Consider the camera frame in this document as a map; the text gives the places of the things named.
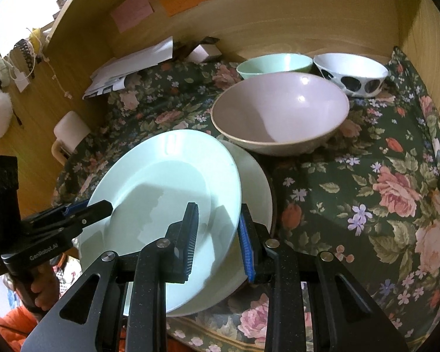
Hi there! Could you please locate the white plate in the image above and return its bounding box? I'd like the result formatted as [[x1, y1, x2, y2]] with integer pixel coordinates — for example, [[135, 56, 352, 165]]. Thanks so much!
[[77, 139, 274, 318]]

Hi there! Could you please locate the pink bowl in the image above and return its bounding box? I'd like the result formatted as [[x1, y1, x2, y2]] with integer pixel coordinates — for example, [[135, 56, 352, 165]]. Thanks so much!
[[211, 72, 350, 156]]

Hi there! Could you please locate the white fluffy headband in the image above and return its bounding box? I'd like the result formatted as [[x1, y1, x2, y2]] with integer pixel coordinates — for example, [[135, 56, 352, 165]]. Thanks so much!
[[0, 53, 12, 89]]

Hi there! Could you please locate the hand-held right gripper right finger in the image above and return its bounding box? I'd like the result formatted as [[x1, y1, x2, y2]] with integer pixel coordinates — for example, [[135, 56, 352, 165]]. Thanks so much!
[[238, 203, 409, 352]]

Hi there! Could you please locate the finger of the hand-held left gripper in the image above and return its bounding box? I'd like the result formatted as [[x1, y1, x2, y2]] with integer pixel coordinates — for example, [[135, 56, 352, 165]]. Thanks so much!
[[71, 200, 114, 236], [32, 202, 89, 225]]

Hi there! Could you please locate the dark floral cloth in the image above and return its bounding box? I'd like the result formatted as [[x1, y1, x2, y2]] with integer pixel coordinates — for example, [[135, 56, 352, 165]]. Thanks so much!
[[55, 46, 440, 352]]

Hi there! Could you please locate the white cord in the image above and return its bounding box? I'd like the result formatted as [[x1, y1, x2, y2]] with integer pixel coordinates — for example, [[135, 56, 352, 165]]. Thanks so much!
[[40, 53, 73, 99]]

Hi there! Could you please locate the person's orange clothing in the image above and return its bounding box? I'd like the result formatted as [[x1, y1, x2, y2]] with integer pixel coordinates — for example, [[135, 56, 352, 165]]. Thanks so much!
[[0, 308, 41, 352]]

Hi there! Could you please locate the pink sticky note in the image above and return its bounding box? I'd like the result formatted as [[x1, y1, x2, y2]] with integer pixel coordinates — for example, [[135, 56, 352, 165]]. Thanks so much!
[[110, 0, 155, 33]]

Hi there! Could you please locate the mint green bowl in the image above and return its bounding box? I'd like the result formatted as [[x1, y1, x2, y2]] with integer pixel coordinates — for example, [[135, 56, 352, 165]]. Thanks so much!
[[236, 53, 313, 80]]

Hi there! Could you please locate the patterned headband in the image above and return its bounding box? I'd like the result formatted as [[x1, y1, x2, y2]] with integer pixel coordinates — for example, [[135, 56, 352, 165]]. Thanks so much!
[[14, 38, 40, 78]]

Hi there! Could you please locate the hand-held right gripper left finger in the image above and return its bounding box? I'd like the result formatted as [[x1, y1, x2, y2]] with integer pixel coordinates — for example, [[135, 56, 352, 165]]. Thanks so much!
[[20, 202, 199, 352]]

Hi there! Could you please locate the person's left hand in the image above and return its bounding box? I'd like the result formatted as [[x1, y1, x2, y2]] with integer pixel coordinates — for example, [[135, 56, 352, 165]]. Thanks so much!
[[6, 263, 62, 313]]

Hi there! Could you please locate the mint green plate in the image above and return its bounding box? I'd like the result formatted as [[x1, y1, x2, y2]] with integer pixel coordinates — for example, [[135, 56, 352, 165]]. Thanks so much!
[[86, 129, 243, 312]]

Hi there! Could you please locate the pale pink mug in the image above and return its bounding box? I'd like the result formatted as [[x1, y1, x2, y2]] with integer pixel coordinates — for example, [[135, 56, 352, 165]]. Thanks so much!
[[52, 111, 92, 164]]

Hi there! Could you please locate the white bowl with black spots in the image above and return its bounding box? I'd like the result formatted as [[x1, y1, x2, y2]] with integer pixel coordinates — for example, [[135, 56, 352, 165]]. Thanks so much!
[[313, 53, 389, 98]]

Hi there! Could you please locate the stack of white papers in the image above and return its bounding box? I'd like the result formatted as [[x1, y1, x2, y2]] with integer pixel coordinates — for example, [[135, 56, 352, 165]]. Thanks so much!
[[82, 37, 175, 99]]

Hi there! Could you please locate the yellow hair accessory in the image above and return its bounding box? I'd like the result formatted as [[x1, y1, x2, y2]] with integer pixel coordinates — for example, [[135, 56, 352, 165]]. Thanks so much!
[[27, 26, 45, 45]]

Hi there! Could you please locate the white tag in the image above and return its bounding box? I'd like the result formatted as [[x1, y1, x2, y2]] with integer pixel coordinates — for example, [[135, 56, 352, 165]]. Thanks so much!
[[13, 69, 32, 93]]

